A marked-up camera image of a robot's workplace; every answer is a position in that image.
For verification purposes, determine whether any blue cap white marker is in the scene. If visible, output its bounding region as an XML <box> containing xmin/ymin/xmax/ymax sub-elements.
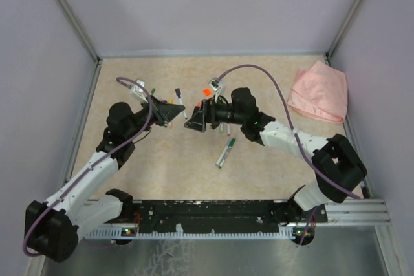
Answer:
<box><xmin>179</xmin><ymin>98</ymin><xmax>188</xmax><ymax>120</ymax></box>

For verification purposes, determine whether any pink cap paint marker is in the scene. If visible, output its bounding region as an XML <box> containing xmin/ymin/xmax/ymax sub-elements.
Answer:
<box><xmin>226</xmin><ymin>123</ymin><xmax>231</xmax><ymax>137</ymax></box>

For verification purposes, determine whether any lilac cap paint marker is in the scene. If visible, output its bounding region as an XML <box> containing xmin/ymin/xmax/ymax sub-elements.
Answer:
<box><xmin>215</xmin><ymin>143</ymin><xmax>230</xmax><ymax>167</ymax></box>

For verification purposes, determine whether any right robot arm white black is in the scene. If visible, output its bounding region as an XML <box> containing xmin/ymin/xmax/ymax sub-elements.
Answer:
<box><xmin>184</xmin><ymin>87</ymin><xmax>367</xmax><ymax>222</ymax></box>

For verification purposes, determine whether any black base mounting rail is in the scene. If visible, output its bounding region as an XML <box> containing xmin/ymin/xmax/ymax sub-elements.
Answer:
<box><xmin>107</xmin><ymin>200</ymin><xmax>327</xmax><ymax>234</ymax></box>

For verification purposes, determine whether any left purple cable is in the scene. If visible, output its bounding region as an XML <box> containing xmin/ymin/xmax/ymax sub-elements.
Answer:
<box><xmin>21</xmin><ymin>76</ymin><xmax>154</xmax><ymax>255</ymax></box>

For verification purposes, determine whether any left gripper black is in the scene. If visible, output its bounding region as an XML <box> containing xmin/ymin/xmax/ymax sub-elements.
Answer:
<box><xmin>125</xmin><ymin>94</ymin><xmax>184</xmax><ymax>140</ymax></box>

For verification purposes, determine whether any pink cloth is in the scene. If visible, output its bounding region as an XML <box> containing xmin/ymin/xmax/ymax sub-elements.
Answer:
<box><xmin>287</xmin><ymin>61</ymin><xmax>348</xmax><ymax>124</ymax></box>

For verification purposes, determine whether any orange highlighter cap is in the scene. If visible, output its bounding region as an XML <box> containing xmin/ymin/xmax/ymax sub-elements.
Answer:
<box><xmin>203</xmin><ymin>89</ymin><xmax>212</xmax><ymax>96</ymax></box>

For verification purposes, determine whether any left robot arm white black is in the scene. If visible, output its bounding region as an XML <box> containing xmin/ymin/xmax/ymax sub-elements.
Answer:
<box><xmin>23</xmin><ymin>96</ymin><xmax>185</xmax><ymax>262</ymax></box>

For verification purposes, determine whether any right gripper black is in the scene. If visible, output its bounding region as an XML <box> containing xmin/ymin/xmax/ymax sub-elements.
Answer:
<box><xmin>184</xmin><ymin>94</ymin><xmax>245</xmax><ymax>133</ymax></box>

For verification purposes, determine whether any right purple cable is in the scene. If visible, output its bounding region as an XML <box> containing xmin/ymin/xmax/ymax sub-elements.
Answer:
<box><xmin>218</xmin><ymin>64</ymin><xmax>362</xmax><ymax>246</ymax></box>

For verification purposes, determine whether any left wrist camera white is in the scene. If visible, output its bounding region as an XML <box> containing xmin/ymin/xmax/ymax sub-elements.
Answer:
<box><xmin>130</xmin><ymin>79</ymin><xmax>147</xmax><ymax>103</ymax></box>

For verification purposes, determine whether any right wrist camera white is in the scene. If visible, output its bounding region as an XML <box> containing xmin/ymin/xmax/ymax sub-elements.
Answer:
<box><xmin>208</xmin><ymin>77</ymin><xmax>226</xmax><ymax>97</ymax></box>

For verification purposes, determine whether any grey slotted cable duct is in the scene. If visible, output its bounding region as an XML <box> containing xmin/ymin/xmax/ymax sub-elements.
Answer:
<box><xmin>87</xmin><ymin>226</ymin><xmax>296</xmax><ymax>240</ymax></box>

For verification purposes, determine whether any purple cable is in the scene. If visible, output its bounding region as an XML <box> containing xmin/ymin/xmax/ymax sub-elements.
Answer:
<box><xmin>21</xmin><ymin>76</ymin><xmax>154</xmax><ymax>255</ymax></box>
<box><xmin>218</xmin><ymin>64</ymin><xmax>362</xmax><ymax>246</ymax></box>

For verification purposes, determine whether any dark green cap marker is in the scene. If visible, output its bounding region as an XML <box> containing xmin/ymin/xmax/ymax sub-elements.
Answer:
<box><xmin>218</xmin><ymin>138</ymin><xmax>236</xmax><ymax>169</ymax></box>

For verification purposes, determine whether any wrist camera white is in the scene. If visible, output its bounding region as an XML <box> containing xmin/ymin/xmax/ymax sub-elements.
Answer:
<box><xmin>130</xmin><ymin>79</ymin><xmax>147</xmax><ymax>103</ymax></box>
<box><xmin>208</xmin><ymin>77</ymin><xmax>226</xmax><ymax>97</ymax></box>

